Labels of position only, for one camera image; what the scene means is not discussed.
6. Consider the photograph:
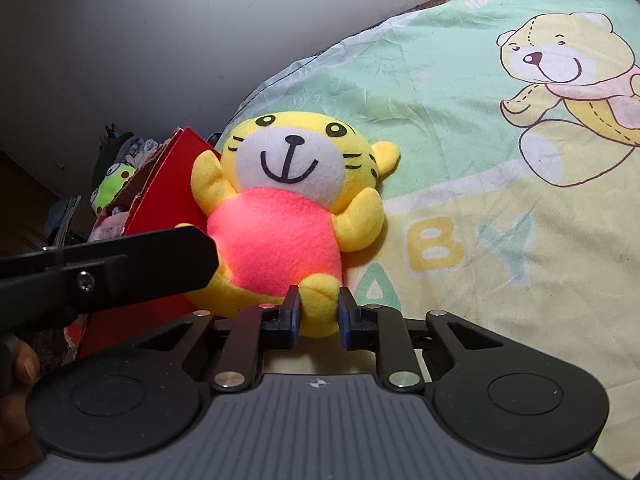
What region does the yellow tiger plush pink belly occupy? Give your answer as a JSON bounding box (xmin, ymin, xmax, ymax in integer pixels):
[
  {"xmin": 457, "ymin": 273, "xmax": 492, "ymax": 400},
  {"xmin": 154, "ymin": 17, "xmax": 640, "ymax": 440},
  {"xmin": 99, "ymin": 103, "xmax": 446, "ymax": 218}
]
[{"xmin": 188, "ymin": 112, "xmax": 400, "ymax": 338}]

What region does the white bunny light blue bow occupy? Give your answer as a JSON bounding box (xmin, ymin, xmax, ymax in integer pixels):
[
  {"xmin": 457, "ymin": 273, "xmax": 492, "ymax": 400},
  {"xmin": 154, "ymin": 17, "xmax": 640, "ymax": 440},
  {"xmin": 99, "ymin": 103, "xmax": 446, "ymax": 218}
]
[{"xmin": 88, "ymin": 211, "xmax": 128, "ymax": 243}]

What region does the person left hand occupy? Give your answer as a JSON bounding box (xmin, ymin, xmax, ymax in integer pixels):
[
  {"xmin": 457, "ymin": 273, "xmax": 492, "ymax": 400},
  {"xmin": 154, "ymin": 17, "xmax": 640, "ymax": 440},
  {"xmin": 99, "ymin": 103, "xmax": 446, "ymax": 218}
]
[{"xmin": 1, "ymin": 341, "xmax": 41, "ymax": 479}]

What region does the green frog plush toy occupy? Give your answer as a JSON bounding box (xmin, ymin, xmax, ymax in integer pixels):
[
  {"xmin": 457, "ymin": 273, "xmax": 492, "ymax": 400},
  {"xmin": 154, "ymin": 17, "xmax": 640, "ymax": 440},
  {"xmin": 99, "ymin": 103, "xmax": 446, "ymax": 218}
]
[{"xmin": 90, "ymin": 162, "xmax": 136, "ymax": 216}]

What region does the red cardboard box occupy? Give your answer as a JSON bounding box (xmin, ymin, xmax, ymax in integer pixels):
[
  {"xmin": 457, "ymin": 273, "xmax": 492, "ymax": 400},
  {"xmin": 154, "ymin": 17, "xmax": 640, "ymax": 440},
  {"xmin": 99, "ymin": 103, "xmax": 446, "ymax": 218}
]
[{"xmin": 64, "ymin": 127, "xmax": 212, "ymax": 359}]

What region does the green bear print bedsheet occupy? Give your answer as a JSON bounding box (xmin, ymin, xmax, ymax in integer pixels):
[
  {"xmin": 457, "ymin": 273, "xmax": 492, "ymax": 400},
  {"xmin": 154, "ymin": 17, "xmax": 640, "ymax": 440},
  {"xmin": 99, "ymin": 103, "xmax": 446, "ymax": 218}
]
[{"xmin": 234, "ymin": 0, "xmax": 639, "ymax": 476}]

